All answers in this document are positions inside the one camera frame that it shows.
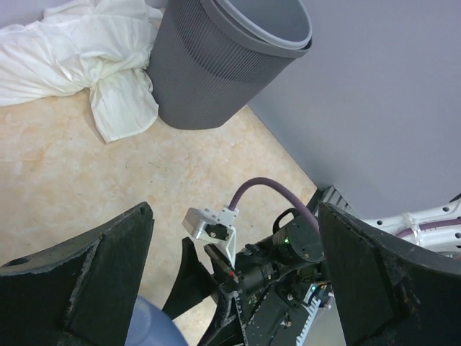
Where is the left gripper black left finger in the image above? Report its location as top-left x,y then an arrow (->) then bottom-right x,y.
1,202 -> 154,345

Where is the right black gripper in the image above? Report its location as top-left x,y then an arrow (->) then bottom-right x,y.
162,238 -> 281,346

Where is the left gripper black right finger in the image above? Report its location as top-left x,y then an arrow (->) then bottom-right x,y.
318,203 -> 460,345

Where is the blue plastic bucket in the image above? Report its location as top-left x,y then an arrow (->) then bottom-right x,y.
125,296 -> 188,346

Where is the grey slotted plastic bin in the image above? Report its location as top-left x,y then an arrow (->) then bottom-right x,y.
147,1 -> 312,130

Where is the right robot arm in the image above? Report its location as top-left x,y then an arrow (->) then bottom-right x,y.
163,198 -> 460,345

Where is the white crumpled cloth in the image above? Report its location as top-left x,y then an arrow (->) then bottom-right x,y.
1,1 -> 163,143

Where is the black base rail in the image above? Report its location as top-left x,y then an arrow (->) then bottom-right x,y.
241,187 -> 357,346

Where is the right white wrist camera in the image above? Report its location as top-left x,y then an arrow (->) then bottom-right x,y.
182,205 -> 238,267

